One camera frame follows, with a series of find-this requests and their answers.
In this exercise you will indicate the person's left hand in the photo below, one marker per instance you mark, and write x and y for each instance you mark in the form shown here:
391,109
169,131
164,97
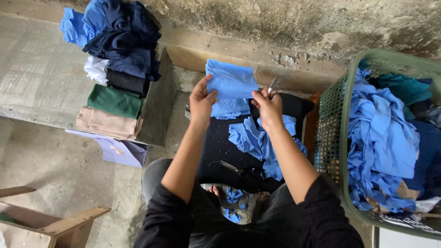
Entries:
199,108

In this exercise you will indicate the person's right hand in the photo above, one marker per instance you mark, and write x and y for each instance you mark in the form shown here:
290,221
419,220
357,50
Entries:
271,112

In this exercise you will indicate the small metal thread snips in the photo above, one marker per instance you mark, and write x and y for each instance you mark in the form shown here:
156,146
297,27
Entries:
272,86

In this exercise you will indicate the light blue fabric piece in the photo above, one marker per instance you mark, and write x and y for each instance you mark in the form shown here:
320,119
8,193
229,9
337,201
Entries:
230,108
231,78

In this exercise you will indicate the folded light blue fabric piece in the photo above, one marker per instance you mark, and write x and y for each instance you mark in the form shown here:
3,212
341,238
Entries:
230,108

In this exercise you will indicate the crumpled light blue fabric heap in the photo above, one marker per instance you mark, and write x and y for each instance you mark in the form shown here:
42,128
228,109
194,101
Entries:
253,139

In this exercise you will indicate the black seat cushion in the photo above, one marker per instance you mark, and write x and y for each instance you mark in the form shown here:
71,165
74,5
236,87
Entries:
220,144

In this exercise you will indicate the green plastic laundry basket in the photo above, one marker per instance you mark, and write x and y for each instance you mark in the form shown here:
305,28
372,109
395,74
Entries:
332,113

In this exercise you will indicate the folded black cloth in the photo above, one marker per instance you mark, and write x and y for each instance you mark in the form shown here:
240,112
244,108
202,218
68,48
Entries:
126,82

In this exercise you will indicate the folded green cloth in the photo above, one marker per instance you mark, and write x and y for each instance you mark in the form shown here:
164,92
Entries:
115,101

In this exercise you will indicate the lilac paper bag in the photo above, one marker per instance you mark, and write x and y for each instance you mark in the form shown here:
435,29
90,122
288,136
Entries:
120,153

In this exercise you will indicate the folded beige cloth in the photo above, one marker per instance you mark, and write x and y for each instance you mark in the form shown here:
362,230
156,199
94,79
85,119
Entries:
106,124

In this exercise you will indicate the folded navy blue cloths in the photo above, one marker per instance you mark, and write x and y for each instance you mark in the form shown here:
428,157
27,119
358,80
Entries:
132,38

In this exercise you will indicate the blue fabric scraps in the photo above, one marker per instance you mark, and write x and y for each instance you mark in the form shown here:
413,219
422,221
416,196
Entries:
232,206

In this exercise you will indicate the folded white cloth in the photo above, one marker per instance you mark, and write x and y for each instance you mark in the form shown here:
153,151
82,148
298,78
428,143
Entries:
95,69

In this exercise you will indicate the large blue fabric pile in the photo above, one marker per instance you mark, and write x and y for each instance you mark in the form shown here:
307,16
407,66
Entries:
380,144

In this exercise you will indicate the teal cloth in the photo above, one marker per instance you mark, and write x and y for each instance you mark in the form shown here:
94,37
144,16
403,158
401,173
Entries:
403,88

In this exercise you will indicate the folded light blue cloths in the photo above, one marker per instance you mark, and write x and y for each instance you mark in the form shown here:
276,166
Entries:
77,26

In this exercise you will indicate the dark navy cloth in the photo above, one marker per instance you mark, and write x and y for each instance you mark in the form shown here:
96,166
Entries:
429,155

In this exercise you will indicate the wooden stool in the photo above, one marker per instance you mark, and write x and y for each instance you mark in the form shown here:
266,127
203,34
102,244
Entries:
55,227

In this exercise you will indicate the white board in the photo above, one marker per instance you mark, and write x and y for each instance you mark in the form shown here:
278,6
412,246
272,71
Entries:
410,239

